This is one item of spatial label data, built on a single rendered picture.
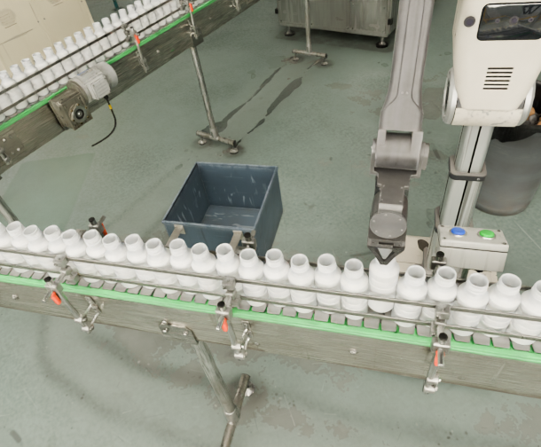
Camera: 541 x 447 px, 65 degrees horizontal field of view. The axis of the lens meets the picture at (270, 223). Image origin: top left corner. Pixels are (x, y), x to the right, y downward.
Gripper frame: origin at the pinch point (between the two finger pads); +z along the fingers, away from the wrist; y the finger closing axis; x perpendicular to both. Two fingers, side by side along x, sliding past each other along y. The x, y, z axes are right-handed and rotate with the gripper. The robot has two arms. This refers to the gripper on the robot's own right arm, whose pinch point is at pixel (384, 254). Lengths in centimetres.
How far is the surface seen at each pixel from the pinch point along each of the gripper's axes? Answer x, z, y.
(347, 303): -6.7, 13.2, 3.7
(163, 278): -51, 13, 4
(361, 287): -3.9, 7.2, 3.5
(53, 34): -326, 63, -302
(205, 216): -68, 45, -51
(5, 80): -163, 4, -82
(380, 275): -0.5, 3.4, 2.8
